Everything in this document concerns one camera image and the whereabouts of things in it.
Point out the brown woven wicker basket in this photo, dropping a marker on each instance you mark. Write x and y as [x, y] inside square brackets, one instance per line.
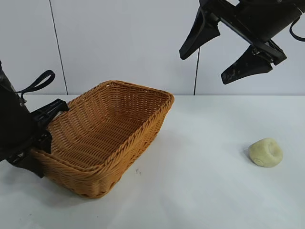
[107, 133]

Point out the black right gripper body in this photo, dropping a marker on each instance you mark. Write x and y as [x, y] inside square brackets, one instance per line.
[262, 16]

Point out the pale round egg yolk pastry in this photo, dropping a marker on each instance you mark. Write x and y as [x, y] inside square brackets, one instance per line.
[264, 152]

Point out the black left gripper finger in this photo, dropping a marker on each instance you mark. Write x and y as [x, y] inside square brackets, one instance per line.
[28, 164]
[46, 143]

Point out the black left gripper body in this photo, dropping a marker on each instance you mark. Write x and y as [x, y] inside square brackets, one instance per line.
[12, 124]

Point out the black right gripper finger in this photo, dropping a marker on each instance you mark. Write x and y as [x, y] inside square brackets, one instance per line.
[200, 35]
[247, 66]

